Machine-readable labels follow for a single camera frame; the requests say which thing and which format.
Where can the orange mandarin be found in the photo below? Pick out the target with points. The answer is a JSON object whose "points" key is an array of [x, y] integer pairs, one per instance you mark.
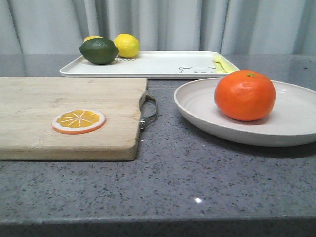
{"points": [[245, 95]]}

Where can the beige round plate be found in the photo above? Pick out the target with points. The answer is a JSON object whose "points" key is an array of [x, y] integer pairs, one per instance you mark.
{"points": [[292, 121]]}

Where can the white bear print tray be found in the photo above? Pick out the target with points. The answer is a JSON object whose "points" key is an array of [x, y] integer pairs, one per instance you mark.
{"points": [[150, 65]]}

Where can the orange slice piece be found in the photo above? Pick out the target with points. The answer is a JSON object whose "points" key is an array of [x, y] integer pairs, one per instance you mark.
{"points": [[78, 121]]}

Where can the yellow lemon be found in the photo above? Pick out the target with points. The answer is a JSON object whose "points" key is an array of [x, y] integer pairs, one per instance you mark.
{"points": [[128, 45], [92, 38]]}

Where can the yellow plastic fork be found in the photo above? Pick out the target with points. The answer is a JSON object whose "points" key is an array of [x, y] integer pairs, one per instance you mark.
{"points": [[227, 65]]}

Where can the dark green lime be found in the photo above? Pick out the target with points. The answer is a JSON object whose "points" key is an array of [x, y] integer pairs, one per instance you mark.
{"points": [[100, 51]]}

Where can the wooden cutting board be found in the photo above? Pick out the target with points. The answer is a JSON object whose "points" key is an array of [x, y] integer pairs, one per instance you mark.
{"points": [[51, 118]]}

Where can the grey curtain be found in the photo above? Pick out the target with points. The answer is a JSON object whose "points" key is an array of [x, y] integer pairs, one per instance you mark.
{"points": [[225, 26]]}

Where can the metal cutting board handle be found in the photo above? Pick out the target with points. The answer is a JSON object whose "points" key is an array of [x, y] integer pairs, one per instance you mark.
{"points": [[149, 110]]}

